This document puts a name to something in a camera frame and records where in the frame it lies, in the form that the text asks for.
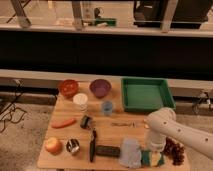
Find dark red grape bunch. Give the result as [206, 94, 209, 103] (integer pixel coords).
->
[163, 138, 185, 165]

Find red bowl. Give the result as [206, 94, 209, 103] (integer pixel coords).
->
[58, 79, 79, 98]

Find orange carrot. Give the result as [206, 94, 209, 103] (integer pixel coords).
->
[51, 118, 76, 129]

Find red apple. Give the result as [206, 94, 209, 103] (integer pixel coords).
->
[45, 137, 62, 155]

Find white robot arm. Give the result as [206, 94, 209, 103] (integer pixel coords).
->
[145, 107, 213, 160]

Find black floor cables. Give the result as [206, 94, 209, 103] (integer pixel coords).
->
[0, 78, 28, 133]

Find green box in background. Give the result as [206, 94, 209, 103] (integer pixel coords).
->
[95, 18, 117, 26]

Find yellow banana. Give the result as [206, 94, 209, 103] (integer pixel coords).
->
[143, 119, 150, 129]

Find small blue cup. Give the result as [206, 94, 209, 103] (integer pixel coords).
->
[101, 101, 113, 116]

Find teal green sponge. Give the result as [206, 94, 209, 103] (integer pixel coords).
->
[141, 150, 164, 167]

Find purple bowl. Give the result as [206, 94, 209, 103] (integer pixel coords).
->
[89, 79, 111, 98]

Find small black can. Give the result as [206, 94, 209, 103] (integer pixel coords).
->
[80, 115, 93, 130]

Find light blue cloth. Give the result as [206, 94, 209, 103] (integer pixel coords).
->
[119, 138, 142, 168]

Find dark rectangular block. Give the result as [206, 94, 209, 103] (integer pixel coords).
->
[96, 145, 120, 157]

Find silver metal cup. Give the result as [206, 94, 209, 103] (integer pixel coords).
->
[66, 139, 80, 155]

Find green plastic tray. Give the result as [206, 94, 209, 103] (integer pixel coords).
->
[121, 77, 176, 113]

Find white paper cup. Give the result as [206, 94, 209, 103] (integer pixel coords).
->
[73, 93, 88, 112]

